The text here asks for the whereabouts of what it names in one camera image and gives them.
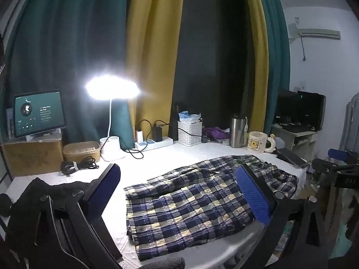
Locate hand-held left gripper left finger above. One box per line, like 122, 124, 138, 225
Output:
34, 163, 125, 269

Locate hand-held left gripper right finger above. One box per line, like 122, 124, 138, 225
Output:
236, 163, 334, 269

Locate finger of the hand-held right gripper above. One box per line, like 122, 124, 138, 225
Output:
312, 157, 337, 176
328, 149, 351, 161

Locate plaid pants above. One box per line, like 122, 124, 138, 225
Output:
124, 155, 299, 262

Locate small grey desk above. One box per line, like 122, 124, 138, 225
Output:
271, 123, 320, 163

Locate black notebook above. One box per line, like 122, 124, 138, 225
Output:
276, 148, 307, 169

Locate white desk lamp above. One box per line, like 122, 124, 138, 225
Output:
85, 72, 141, 162

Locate brown lidded container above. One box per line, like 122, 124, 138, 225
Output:
62, 141, 101, 164

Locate cream printed mug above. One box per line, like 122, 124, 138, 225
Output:
247, 131, 277, 154

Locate black computer monitor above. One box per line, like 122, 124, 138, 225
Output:
297, 90, 326, 132
274, 89, 298, 126

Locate white textured table cover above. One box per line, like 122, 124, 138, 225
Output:
6, 140, 307, 269

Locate white power strip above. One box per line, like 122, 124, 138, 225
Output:
134, 136, 174, 151

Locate steel tumbler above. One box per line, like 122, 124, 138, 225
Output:
230, 114, 248, 148

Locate purple cloth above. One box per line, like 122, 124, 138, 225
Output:
204, 127, 230, 142

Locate dark cloth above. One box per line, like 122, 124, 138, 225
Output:
7, 177, 93, 247

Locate cardboard box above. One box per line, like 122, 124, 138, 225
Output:
1, 133, 64, 178

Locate white tablet stand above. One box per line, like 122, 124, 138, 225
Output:
25, 129, 62, 142

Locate white plastic basket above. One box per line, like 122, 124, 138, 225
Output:
178, 120, 203, 147

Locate black tablet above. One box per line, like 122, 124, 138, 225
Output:
14, 90, 67, 138

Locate blue plastic packet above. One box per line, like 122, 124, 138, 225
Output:
179, 111, 202, 124

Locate teal curtain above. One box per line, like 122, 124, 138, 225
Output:
6, 0, 135, 149
254, 0, 291, 135

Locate white air conditioner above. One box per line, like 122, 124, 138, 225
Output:
289, 22, 341, 41

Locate yellow curtain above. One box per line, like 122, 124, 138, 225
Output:
125, 0, 187, 142
241, 0, 270, 135

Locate dark window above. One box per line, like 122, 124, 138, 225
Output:
172, 0, 253, 142

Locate bundled black cable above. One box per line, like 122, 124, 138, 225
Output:
61, 157, 100, 177

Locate black lamp cable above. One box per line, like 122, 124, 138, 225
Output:
99, 119, 154, 161

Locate black charger cable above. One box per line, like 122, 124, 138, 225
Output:
155, 120, 203, 142

